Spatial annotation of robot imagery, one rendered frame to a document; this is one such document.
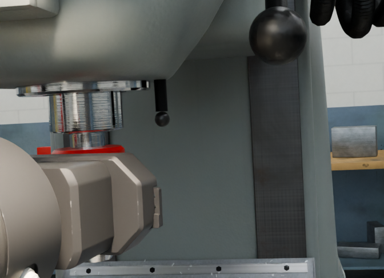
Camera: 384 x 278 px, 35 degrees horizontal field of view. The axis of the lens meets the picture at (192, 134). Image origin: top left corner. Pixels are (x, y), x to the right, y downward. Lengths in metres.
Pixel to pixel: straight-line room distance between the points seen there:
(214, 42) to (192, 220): 0.33
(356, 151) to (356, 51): 0.87
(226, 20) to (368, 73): 4.16
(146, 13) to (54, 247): 0.12
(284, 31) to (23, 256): 0.16
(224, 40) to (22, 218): 0.28
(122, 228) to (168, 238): 0.45
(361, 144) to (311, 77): 3.33
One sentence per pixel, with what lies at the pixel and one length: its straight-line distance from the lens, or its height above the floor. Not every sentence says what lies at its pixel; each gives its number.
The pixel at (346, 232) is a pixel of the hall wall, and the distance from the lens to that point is 4.71.
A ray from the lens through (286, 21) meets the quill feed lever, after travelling 0.31.
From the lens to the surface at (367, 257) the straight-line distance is 4.15.
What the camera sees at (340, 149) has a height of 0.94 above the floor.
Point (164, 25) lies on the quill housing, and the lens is 0.33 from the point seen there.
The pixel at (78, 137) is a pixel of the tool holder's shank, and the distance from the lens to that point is 0.39.
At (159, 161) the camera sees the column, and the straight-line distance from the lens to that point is 0.77.
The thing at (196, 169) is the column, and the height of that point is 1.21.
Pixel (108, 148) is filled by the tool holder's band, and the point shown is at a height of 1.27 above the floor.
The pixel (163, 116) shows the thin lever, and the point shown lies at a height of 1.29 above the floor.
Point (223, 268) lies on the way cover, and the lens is 0.78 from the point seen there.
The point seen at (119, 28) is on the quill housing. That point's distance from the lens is 0.32.
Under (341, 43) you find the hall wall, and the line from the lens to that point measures 4.62.
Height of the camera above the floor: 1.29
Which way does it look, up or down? 3 degrees down
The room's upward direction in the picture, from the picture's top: 3 degrees counter-clockwise
